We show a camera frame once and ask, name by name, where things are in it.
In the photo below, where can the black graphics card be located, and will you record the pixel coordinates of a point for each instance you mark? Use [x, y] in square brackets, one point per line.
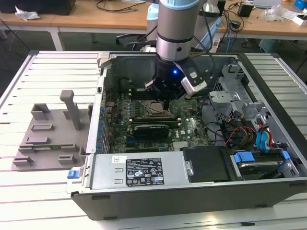
[151, 131]

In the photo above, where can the metal drive cage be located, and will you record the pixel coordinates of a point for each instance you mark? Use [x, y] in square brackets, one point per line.
[223, 97]

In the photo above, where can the grey power supply unit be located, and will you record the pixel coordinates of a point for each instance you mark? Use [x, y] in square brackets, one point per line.
[108, 172]

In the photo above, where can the green RAM stick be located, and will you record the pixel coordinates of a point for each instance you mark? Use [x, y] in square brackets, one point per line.
[55, 146]
[156, 120]

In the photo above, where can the blue case latch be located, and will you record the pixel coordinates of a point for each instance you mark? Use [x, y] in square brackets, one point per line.
[73, 174]

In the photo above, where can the small blue box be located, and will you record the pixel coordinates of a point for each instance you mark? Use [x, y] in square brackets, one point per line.
[299, 3]

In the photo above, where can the pale blue plastic box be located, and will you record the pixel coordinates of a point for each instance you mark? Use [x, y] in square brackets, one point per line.
[268, 45]

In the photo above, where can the black chair base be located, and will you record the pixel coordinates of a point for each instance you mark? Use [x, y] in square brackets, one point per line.
[124, 37]

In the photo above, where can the silver finned heatsink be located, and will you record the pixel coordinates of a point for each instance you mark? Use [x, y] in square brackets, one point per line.
[180, 146]

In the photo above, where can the green motherboard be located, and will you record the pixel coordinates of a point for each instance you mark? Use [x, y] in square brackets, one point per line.
[187, 119]

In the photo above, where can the round coin cell battery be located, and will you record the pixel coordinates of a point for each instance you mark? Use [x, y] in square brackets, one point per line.
[188, 97]

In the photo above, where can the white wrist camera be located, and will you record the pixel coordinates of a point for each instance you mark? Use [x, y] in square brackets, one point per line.
[194, 83]

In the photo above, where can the hard disk blue carrier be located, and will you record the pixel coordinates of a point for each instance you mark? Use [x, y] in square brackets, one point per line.
[259, 170]

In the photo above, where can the black RAM slot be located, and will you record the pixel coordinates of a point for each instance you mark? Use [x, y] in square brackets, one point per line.
[136, 90]
[139, 95]

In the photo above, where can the black plastic shroud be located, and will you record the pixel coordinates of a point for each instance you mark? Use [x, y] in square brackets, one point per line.
[206, 165]

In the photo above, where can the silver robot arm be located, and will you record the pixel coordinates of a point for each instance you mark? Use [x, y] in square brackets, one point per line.
[177, 24]

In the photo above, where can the CPU socket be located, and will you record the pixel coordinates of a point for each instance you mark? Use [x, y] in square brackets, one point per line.
[153, 116]

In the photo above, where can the black monitor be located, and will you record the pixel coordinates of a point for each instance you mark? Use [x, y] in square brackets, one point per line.
[48, 6]

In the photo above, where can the white crumpled paper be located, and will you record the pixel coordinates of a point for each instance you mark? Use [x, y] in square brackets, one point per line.
[26, 14]

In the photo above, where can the wooden desk white legs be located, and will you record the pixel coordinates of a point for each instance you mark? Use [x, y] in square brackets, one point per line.
[96, 20]
[263, 27]

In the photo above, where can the white power strip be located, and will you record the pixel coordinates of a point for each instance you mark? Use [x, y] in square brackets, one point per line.
[216, 45]

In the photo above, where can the grey laptop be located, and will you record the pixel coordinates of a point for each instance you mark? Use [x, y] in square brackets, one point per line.
[267, 3]

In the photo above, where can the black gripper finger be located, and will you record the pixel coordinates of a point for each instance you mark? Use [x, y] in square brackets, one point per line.
[167, 105]

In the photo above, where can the clear plastic bags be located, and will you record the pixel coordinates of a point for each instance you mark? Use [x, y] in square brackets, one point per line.
[275, 13]

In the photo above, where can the small black box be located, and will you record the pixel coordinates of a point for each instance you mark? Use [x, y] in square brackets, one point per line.
[244, 10]

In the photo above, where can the white cardboard box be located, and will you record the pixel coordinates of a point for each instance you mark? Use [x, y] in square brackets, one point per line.
[301, 20]

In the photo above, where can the grey parts rack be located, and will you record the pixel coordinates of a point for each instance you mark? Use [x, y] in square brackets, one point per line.
[57, 134]

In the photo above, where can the black open PC case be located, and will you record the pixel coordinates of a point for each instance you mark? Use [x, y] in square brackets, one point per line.
[168, 203]

